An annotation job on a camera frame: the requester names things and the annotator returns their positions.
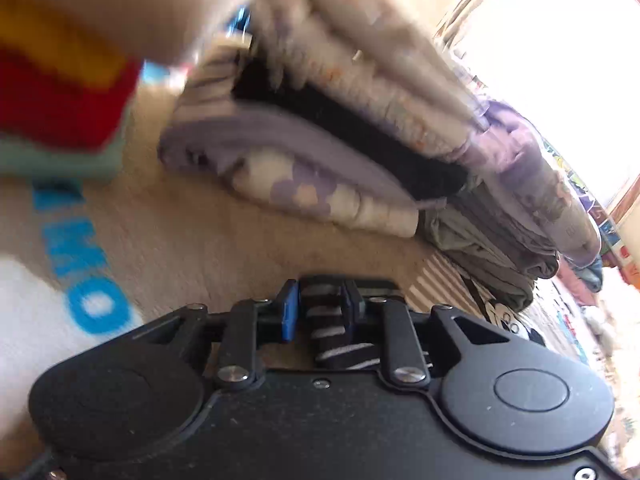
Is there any Mickey Mouse plush blanket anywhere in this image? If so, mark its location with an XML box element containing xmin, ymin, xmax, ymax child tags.
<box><xmin>0</xmin><ymin>84</ymin><xmax>632</xmax><ymax>461</ymax></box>

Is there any pink floral pillow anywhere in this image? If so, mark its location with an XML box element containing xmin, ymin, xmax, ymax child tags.
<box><xmin>555</xmin><ymin>256</ymin><xmax>603</xmax><ymax>307</ymax></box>

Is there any left folded clothes stack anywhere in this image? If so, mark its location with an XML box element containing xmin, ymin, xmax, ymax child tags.
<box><xmin>157</xmin><ymin>0</ymin><xmax>492</xmax><ymax>237</ymax></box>

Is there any red folded clothes pile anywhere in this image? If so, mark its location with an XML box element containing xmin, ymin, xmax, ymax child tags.
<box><xmin>1</xmin><ymin>0</ymin><xmax>142</xmax><ymax>180</ymax></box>

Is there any navy white striped garment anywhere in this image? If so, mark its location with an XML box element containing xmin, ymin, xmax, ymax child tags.
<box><xmin>298</xmin><ymin>274</ymin><xmax>408</xmax><ymax>370</ymax></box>

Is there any colourful alphabet headboard mat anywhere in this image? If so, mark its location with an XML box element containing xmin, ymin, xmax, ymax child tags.
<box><xmin>542</xmin><ymin>140</ymin><xmax>639</xmax><ymax>292</ymax></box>

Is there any grey purple folded clothes stack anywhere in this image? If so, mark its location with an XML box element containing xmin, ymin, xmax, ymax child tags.
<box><xmin>419</xmin><ymin>100</ymin><xmax>601</xmax><ymax>311</ymax></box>

